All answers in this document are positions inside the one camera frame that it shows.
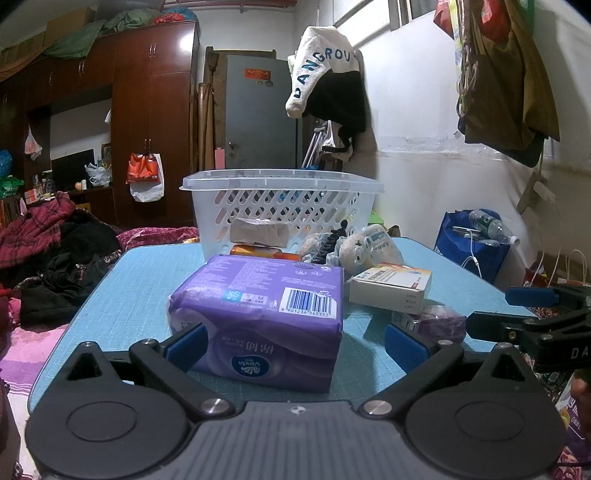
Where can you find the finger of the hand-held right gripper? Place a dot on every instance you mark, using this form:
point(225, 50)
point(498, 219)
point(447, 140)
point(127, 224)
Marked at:
point(491, 325)
point(531, 296)

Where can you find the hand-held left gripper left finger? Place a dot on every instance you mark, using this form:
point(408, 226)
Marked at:
point(187, 345)

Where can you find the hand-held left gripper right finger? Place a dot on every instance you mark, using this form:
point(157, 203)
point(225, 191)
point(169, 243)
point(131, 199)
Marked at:
point(406, 347)

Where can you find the purple tissue pack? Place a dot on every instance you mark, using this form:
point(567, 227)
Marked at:
point(268, 318)

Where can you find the white plastic basket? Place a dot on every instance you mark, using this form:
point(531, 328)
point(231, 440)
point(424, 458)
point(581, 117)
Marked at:
point(281, 203)

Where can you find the small purple packet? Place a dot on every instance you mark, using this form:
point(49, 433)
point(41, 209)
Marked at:
point(436, 323)

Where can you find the white medicine box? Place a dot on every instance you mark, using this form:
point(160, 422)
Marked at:
point(392, 286)

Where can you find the blue fabric bag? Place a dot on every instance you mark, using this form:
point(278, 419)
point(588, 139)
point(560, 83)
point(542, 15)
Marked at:
point(471, 258)

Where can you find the clear water bottle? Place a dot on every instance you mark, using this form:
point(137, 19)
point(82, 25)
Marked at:
point(491, 227)

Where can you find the white plush toy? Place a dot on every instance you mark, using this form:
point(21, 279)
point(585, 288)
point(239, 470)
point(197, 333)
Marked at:
point(367, 249)

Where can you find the maroon floral blanket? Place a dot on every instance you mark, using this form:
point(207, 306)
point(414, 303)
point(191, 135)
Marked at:
point(157, 236)

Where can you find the orange tube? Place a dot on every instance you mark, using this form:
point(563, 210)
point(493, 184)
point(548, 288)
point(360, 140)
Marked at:
point(258, 252)

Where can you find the black hair clip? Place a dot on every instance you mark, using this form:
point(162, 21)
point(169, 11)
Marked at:
point(330, 242)

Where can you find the brown wrapped parcel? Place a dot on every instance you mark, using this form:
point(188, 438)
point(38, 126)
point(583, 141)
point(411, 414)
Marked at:
point(261, 232)

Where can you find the grey fluffy ball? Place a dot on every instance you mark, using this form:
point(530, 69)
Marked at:
point(310, 247)

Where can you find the pink patterned bed sheet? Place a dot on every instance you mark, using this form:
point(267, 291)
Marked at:
point(27, 350)

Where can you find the pile of dark clothes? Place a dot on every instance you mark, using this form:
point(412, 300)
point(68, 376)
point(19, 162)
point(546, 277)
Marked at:
point(55, 249)

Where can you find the red and white plastic bag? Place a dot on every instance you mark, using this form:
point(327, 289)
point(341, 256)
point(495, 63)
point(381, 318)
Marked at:
point(145, 177)

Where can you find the olive hanging bag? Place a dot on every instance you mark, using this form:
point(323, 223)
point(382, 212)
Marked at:
point(503, 92)

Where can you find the black monitor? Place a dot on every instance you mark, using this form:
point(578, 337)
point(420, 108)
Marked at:
point(69, 168)

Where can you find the black white striped garment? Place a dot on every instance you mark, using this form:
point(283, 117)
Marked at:
point(323, 143)

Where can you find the wooden planks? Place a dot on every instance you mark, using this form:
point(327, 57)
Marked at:
point(208, 110)

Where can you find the grey metal door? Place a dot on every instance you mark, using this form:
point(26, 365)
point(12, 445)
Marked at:
point(261, 115)

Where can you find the brown wooden wardrobe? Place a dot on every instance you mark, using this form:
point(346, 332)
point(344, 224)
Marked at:
point(152, 106)

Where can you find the small white hanging bag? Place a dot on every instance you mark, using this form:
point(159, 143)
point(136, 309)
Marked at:
point(32, 145)

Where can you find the red hanging bag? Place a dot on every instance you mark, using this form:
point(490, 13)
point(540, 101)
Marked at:
point(445, 14)

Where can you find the white printed hoodie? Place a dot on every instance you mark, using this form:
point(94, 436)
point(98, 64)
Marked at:
point(314, 60)

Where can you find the green cloth bundle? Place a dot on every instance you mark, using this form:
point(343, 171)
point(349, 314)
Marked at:
point(87, 37)

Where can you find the wooden wall bracket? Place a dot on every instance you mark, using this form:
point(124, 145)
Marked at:
point(535, 191)

